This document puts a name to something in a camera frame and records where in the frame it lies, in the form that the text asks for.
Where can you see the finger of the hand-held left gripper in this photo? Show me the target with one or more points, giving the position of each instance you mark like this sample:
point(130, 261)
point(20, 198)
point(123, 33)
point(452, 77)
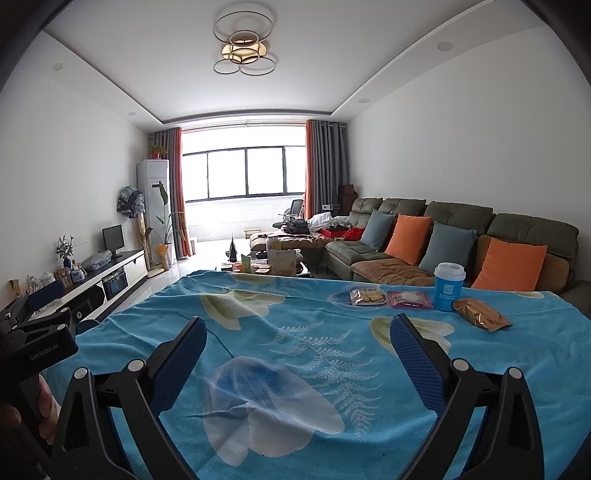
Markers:
point(46, 293)
point(51, 317)

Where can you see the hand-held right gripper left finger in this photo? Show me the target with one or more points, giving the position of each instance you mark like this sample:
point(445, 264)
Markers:
point(178, 369)

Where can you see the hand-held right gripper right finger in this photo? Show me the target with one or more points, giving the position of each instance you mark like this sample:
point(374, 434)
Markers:
point(418, 364)

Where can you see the person's left hand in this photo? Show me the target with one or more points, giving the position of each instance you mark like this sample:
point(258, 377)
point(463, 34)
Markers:
point(50, 406)

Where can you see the white ceramic pot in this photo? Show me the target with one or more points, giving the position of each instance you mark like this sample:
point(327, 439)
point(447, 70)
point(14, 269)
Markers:
point(47, 280)

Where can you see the clear plastic bag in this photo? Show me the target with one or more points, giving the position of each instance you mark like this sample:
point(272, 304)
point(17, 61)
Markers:
point(33, 284)

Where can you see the yellow box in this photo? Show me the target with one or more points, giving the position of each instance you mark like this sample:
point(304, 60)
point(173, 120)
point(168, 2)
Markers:
point(15, 287)

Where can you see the blue white ceramic jar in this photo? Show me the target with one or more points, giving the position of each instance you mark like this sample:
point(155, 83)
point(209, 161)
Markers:
point(77, 273)

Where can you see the white TV cabinet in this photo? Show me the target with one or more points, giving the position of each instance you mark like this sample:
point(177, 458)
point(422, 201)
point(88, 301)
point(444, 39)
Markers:
point(92, 286)

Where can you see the grey plastic bag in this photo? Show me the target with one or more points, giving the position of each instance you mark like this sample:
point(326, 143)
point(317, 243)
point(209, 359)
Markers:
point(96, 261)

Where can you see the pink snack packet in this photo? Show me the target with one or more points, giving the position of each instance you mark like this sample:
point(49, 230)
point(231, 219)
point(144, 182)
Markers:
point(410, 300)

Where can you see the brown foil packet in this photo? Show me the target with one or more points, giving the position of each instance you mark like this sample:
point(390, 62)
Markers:
point(482, 314)

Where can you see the blue cup white lid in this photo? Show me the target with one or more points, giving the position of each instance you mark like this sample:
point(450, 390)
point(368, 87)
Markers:
point(448, 288)

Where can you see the clear cookie packet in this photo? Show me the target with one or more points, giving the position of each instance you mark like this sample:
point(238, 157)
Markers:
point(367, 296)

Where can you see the black monitor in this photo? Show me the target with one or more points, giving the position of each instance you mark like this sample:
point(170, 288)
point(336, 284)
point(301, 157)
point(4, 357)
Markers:
point(113, 240)

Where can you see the printed blue blanket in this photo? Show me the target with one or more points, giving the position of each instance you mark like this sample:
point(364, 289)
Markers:
point(323, 369)

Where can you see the brown sofa seat pad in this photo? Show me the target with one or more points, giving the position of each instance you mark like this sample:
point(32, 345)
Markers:
point(392, 271)

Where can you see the grey cushion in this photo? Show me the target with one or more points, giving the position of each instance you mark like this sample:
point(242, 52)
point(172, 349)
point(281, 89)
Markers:
point(377, 230)
point(448, 249)

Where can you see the covered standing fan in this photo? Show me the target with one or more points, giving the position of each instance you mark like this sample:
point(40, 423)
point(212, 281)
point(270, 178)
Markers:
point(130, 202)

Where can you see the orange cushion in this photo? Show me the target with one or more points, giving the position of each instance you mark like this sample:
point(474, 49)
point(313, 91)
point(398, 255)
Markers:
point(407, 240)
point(510, 265)

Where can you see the group of jars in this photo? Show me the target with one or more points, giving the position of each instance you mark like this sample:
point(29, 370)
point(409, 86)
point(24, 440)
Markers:
point(251, 265)

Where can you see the dark coffee table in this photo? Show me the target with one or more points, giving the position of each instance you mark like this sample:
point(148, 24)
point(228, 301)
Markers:
point(263, 273)

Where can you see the black cone ornament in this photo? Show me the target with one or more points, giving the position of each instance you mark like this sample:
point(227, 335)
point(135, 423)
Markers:
point(232, 249)

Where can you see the tall leafy potted plant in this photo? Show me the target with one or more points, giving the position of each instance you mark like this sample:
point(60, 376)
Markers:
point(166, 230)

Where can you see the white floor air conditioner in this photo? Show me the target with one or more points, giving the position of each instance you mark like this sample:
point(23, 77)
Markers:
point(153, 207)

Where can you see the red cloth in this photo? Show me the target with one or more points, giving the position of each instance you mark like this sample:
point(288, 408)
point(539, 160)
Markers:
point(353, 233)

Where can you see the kraft paper bag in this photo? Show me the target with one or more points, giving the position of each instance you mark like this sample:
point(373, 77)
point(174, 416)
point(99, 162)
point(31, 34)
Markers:
point(282, 262)

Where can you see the orange grey curtain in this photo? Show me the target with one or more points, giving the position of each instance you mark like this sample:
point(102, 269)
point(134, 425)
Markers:
point(173, 184)
point(325, 166)

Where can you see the white cloth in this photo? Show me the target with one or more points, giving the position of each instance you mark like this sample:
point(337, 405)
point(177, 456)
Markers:
point(321, 220)

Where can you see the green grey sofa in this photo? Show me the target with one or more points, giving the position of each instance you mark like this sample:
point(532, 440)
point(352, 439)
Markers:
point(531, 230)

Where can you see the brown wooden cabinet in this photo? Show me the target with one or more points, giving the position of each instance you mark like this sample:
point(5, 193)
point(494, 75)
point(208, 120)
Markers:
point(347, 201)

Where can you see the small green potted plant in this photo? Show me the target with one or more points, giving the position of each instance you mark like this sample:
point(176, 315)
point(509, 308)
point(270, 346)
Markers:
point(157, 151)

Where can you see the black bag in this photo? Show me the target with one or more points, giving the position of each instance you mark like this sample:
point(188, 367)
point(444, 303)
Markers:
point(298, 226)

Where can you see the black office chair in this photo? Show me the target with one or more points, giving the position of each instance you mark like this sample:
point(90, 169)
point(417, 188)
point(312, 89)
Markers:
point(292, 212)

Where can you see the large window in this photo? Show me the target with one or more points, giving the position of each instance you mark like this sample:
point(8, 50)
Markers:
point(244, 173)

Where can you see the picture frame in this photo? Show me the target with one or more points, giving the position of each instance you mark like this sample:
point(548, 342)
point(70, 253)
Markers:
point(62, 277)

